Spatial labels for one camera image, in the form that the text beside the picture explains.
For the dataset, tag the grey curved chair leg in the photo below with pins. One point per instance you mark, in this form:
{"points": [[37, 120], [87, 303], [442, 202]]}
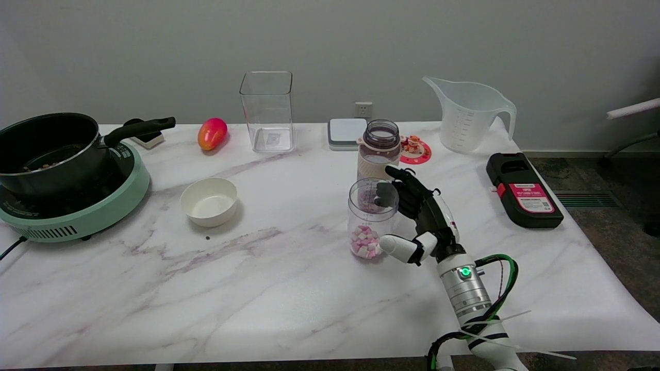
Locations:
{"points": [[631, 141]]}

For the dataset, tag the small orange figurine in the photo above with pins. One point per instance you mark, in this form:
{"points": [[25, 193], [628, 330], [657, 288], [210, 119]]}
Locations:
{"points": [[412, 144]]}

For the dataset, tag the large translucent measuring jug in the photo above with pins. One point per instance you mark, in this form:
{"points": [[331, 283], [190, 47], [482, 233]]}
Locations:
{"points": [[466, 123]]}

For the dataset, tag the clear bottle with beige sleeve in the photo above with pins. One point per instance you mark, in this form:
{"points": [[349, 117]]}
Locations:
{"points": [[379, 159]]}

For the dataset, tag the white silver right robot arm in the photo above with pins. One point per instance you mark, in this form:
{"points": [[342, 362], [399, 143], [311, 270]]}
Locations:
{"points": [[466, 293]]}

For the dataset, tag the red orange toy mango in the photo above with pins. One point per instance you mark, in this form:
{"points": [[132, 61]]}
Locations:
{"points": [[211, 134]]}

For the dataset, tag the white tube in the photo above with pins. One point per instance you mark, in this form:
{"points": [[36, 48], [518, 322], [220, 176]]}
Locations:
{"points": [[634, 108]]}

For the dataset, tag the clear square plastic container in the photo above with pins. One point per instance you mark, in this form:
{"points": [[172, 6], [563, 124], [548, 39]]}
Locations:
{"points": [[268, 118]]}

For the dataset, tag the black case with red label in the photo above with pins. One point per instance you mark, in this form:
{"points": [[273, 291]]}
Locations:
{"points": [[521, 198]]}

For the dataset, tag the red round coaster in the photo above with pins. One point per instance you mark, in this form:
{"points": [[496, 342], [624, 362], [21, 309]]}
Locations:
{"points": [[420, 156]]}

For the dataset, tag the white wall socket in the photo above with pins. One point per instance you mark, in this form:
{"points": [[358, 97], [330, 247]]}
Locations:
{"points": [[363, 109]]}

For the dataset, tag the white round bowl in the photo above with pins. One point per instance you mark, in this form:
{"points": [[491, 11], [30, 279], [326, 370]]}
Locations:
{"points": [[209, 206]]}

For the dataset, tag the small black white device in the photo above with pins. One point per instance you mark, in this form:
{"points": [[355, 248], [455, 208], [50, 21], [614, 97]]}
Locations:
{"points": [[150, 140]]}

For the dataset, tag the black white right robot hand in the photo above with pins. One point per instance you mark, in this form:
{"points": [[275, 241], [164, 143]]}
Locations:
{"points": [[430, 216]]}

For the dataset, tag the white grey kitchen scale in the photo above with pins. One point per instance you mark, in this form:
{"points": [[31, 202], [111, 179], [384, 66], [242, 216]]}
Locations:
{"points": [[346, 133]]}

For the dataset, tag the green induction cooker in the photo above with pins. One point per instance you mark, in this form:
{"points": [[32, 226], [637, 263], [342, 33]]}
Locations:
{"points": [[103, 211]]}

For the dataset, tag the small clear measuring cup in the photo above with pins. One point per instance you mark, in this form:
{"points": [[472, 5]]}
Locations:
{"points": [[367, 221]]}

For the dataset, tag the pink white marshmallow pieces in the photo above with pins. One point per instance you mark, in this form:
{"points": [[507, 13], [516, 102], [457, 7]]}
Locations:
{"points": [[366, 245]]}

